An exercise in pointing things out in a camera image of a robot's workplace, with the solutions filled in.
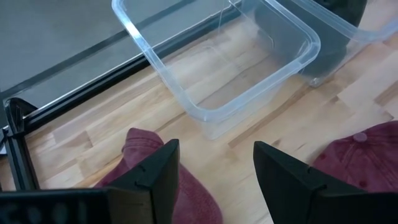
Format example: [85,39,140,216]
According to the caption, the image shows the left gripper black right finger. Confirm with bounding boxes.
[253,141,371,224]

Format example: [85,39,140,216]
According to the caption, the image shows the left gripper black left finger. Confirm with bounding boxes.
[107,139,180,224]

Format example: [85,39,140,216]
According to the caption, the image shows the black aluminium rig frame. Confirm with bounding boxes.
[0,4,243,191]

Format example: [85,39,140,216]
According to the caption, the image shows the clear plastic bin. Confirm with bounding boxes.
[229,0,398,88]
[111,0,322,141]

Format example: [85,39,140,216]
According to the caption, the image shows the maroon baseball cap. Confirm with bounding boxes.
[312,120,398,194]
[95,127,223,224]

